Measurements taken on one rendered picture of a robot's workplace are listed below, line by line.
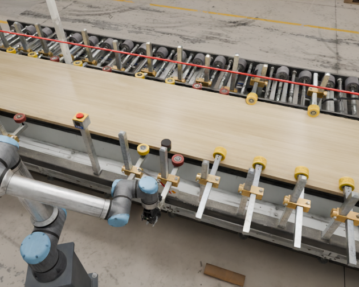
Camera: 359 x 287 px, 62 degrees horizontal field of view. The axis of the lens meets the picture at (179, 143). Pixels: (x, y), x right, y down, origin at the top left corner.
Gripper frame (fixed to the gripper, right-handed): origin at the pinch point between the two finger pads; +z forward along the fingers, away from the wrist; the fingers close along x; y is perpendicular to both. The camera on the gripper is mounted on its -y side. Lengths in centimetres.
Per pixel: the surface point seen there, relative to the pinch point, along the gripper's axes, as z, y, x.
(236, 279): 75, -16, 55
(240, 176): 0, -49, 40
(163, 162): -21.0, -26.2, -3.6
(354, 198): -31, -27, 96
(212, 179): -15.5, -27.5, 26.0
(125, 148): -23.9, -25.9, -27.7
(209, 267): 74, -18, 34
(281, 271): 81, -36, 87
